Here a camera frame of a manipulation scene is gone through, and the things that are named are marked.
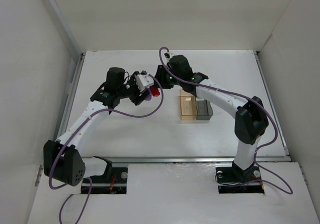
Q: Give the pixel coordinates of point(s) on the aluminium frame rail right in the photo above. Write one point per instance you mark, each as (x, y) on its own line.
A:
(275, 117)

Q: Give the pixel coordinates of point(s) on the clear grey container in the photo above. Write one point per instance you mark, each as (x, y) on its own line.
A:
(204, 109)

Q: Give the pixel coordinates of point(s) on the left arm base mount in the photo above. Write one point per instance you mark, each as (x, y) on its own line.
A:
(113, 183)

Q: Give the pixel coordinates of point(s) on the aluminium front rail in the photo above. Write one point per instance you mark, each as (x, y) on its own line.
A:
(192, 159)

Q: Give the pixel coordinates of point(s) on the aluminium frame rail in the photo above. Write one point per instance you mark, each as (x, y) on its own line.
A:
(275, 117)
(73, 49)

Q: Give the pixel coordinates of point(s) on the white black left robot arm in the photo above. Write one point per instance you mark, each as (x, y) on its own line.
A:
(63, 159)

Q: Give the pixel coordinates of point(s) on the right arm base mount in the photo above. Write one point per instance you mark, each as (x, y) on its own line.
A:
(229, 182)

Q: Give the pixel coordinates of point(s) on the aluminium frame rail left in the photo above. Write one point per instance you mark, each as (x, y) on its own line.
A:
(73, 49)

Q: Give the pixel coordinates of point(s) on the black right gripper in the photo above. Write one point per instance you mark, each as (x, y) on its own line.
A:
(162, 76)

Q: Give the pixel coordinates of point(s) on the clear orange container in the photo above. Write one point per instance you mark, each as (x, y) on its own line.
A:
(187, 106)

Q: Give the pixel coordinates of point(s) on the red lego brick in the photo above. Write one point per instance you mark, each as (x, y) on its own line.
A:
(155, 92)

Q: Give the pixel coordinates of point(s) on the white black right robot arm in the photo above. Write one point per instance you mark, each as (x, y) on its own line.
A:
(250, 119)

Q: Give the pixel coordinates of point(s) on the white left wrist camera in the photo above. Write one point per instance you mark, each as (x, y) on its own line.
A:
(143, 81)

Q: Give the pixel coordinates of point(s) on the purple lego piece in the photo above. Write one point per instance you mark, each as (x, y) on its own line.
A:
(148, 98)

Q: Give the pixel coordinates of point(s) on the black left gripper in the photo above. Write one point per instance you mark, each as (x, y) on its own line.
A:
(137, 97)

